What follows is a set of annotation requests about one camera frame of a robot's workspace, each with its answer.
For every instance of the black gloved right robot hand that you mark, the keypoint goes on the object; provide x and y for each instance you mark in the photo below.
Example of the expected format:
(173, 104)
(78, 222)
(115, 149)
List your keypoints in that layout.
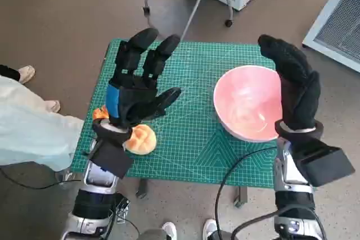
(298, 88)

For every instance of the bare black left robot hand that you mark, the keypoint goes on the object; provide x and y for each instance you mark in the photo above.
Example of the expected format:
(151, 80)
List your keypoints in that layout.
(135, 102)

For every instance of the long striped toy bread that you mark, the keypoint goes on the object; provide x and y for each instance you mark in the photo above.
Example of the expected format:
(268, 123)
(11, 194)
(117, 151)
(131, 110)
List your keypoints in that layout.
(99, 113)

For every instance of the round toy bread bun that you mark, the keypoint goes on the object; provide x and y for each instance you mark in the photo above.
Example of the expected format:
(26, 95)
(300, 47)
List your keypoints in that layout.
(143, 141)

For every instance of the pink bowl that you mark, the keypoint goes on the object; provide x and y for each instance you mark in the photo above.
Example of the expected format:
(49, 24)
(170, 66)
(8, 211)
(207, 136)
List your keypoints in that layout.
(247, 102)

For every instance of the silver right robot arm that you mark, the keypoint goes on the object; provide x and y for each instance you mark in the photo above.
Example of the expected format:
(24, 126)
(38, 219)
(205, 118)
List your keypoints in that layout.
(292, 200)

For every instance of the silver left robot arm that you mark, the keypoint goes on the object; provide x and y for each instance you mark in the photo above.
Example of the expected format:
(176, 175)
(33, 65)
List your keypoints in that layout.
(95, 179)

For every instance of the green cutting mat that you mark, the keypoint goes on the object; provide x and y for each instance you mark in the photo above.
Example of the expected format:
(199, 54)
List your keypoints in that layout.
(185, 138)

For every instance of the large white mesh cabinet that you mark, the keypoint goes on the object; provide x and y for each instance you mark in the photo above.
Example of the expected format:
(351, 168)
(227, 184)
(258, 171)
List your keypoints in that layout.
(337, 26)

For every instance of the black table leg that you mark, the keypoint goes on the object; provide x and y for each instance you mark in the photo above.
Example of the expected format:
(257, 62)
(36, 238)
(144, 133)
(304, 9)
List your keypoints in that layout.
(241, 198)
(142, 188)

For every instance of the shiny metal clamp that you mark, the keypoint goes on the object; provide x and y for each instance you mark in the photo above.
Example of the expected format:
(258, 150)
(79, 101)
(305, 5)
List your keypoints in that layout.
(67, 176)

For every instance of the person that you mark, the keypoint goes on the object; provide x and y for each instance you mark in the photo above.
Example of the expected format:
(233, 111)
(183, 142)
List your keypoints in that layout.
(28, 127)

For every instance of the silver metal pole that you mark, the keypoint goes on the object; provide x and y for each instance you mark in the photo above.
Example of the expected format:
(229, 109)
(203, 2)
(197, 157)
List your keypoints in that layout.
(197, 2)

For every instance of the white shoe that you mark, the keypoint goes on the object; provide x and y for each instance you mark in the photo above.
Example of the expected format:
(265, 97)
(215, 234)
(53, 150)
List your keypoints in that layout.
(210, 230)
(169, 230)

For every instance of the grey rounded leg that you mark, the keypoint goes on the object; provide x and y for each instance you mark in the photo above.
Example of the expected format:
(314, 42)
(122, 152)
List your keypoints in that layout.
(153, 235)

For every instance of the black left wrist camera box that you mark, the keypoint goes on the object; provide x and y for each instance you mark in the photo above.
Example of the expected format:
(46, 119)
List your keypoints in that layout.
(112, 160)

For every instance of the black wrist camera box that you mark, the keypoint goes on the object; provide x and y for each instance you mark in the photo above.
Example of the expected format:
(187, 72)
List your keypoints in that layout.
(329, 164)
(112, 160)

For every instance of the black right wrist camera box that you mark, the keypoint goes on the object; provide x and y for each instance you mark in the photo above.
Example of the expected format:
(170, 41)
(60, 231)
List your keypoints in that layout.
(329, 164)

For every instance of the black bar with metal bracket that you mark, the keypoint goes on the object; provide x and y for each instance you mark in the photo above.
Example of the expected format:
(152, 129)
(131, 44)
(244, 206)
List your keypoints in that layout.
(122, 206)

